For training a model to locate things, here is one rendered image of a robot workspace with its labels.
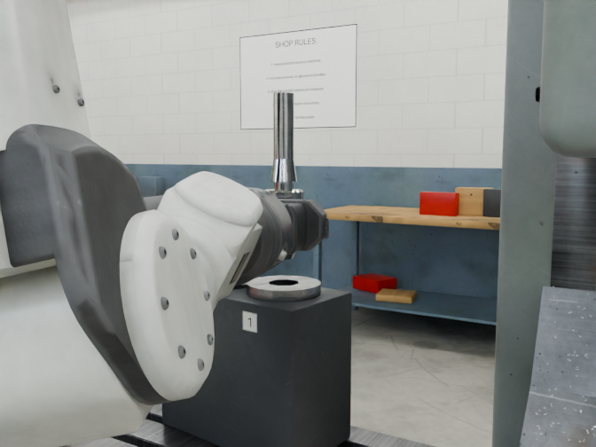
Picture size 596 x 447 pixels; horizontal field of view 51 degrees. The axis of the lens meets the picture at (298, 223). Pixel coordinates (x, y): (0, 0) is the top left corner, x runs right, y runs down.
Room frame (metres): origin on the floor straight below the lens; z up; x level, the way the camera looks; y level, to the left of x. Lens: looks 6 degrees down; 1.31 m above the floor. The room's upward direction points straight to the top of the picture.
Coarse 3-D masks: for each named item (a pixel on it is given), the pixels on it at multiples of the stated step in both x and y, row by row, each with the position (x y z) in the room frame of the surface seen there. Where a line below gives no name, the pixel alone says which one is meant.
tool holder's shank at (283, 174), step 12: (276, 96) 0.73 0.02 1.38; (288, 96) 0.73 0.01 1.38; (276, 108) 0.73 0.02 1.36; (288, 108) 0.73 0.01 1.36; (276, 120) 0.73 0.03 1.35; (288, 120) 0.73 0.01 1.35; (276, 132) 0.73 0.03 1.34; (288, 132) 0.73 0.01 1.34; (276, 144) 0.73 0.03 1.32; (288, 144) 0.73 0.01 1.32; (276, 156) 0.73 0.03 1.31; (288, 156) 0.73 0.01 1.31; (276, 168) 0.73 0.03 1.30; (288, 168) 0.72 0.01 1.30; (276, 180) 0.72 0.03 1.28; (288, 180) 0.72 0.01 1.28
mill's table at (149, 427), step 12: (156, 408) 0.84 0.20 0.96; (144, 420) 0.80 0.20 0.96; (156, 420) 0.82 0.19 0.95; (144, 432) 0.76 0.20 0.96; (156, 432) 0.76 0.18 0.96; (168, 432) 0.76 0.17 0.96; (180, 432) 0.76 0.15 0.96; (360, 432) 0.76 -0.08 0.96; (372, 432) 0.76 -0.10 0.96; (72, 444) 0.73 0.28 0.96; (84, 444) 0.73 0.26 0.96; (96, 444) 0.73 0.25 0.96; (108, 444) 0.73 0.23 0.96; (120, 444) 0.73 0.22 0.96; (132, 444) 0.75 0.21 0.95; (144, 444) 0.74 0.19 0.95; (156, 444) 0.73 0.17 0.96; (168, 444) 0.73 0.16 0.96; (180, 444) 0.73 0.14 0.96; (192, 444) 0.73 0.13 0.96; (204, 444) 0.73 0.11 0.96; (348, 444) 0.74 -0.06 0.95; (360, 444) 0.73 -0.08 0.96; (372, 444) 0.73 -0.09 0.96; (384, 444) 0.73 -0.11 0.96; (396, 444) 0.73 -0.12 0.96; (408, 444) 0.73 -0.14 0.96; (420, 444) 0.73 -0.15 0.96
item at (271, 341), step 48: (240, 288) 0.76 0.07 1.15; (288, 288) 0.70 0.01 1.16; (240, 336) 0.70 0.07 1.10; (288, 336) 0.65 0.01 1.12; (336, 336) 0.72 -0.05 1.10; (240, 384) 0.70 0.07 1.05; (288, 384) 0.65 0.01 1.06; (336, 384) 0.72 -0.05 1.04; (192, 432) 0.75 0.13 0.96; (240, 432) 0.70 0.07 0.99; (288, 432) 0.65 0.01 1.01; (336, 432) 0.72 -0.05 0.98
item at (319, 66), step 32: (288, 32) 5.63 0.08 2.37; (320, 32) 5.47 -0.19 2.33; (352, 32) 5.31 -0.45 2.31; (256, 64) 5.81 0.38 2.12; (288, 64) 5.63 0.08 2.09; (320, 64) 5.47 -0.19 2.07; (352, 64) 5.31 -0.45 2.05; (256, 96) 5.81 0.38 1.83; (320, 96) 5.47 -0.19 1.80; (352, 96) 5.31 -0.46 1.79; (256, 128) 5.81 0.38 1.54; (320, 128) 5.47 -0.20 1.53
